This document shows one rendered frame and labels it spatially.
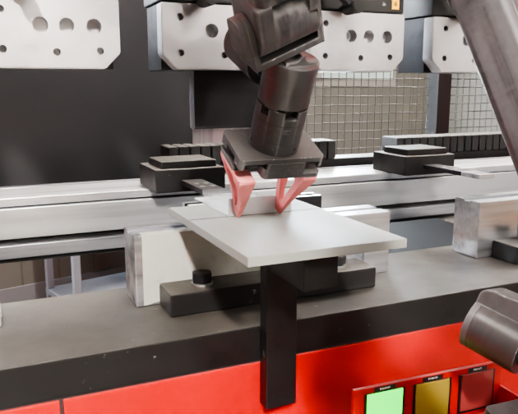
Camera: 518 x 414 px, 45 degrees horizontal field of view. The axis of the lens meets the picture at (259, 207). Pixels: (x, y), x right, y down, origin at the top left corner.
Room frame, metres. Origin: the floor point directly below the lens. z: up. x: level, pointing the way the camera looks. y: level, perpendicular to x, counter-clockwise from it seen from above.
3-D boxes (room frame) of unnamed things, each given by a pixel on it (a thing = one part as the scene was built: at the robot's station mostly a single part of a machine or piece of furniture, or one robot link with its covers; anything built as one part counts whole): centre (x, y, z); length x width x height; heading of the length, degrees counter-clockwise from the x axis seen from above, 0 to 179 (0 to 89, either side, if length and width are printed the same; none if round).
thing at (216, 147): (1.30, 0.02, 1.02); 0.37 x 0.06 x 0.04; 114
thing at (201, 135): (0.85, 0.04, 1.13); 0.10 x 0.02 x 0.10; 114
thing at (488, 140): (1.53, -0.50, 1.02); 0.44 x 0.06 x 0.04; 114
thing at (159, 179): (1.00, 0.10, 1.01); 0.26 x 0.12 x 0.05; 24
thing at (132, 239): (0.87, -0.01, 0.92); 0.39 x 0.06 x 0.10; 114
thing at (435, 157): (1.20, -0.34, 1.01); 0.26 x 0.12 x 0.05; 24
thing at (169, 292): (0.81, -0.02, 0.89); 0.30 x 0.05 x 0.03; 114
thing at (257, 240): (0.72, -0.02, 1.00); 0.26 x 0.18 x 0.01; 24
